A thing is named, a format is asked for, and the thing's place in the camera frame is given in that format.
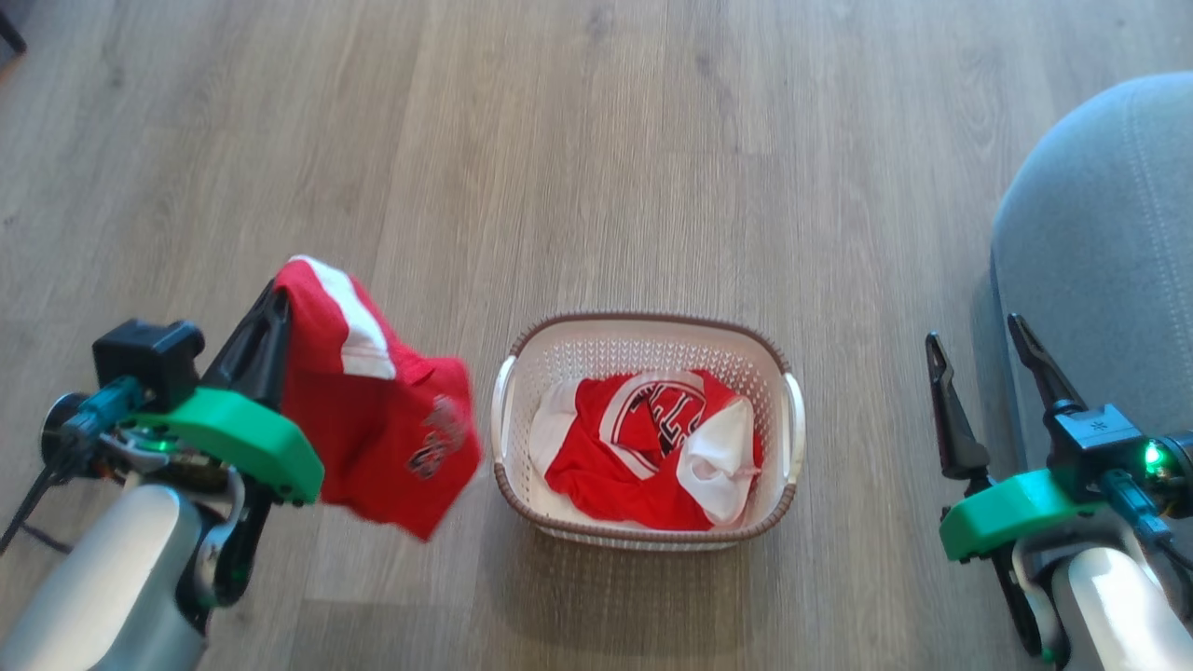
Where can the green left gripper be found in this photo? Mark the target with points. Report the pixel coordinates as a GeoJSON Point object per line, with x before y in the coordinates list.
{"type": "Point", "coordinates": [242, 438]}

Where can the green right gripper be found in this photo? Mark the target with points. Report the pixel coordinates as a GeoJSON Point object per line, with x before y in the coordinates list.
{"type": "Point", "coordinates": [1007, 513]}

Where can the red shirt with white stripe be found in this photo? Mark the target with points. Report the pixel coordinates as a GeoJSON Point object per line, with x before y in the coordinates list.
{"type": "Point", "coordinates": [373, 429]}

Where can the red white lettered jersey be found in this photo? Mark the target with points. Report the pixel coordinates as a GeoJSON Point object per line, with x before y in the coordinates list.
{"type": "Point", "coordinates": [596, 485]}

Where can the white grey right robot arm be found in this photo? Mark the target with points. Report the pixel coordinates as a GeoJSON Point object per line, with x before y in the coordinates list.
{"type": "Point", "coordinates": [1109, 606]}

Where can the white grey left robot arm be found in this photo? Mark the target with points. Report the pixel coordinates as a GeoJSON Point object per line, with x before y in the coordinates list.
{"type": "Point", "coordinates": [102, 587]}

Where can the cream laundry basket brown rim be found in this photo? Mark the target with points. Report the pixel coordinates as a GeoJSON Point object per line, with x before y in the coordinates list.
{"type": "Point", "coordinates": [643, 347]}

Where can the grey fabric sofa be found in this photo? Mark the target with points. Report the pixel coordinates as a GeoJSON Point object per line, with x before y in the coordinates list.
{"type": "Point", "coordinates": [1109, 233]}

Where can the dark furniture leg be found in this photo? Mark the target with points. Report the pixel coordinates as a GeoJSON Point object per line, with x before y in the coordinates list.
{"type": "Point", "coordinates": [9, 33]}

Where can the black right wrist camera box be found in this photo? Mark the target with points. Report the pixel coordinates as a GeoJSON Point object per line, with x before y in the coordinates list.
{"type": "Point", "coordinates": [1095, 443]}

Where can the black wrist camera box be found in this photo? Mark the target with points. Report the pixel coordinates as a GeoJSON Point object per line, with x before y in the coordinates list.
{"type": "Point", "coordinates": [149, 359]}
{"type": "Point", "coordinates": [1095, 443]}

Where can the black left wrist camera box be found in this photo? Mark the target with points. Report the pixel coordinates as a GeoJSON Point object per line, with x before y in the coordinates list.
{"type": "Point", "coordinates": [149, 359]}

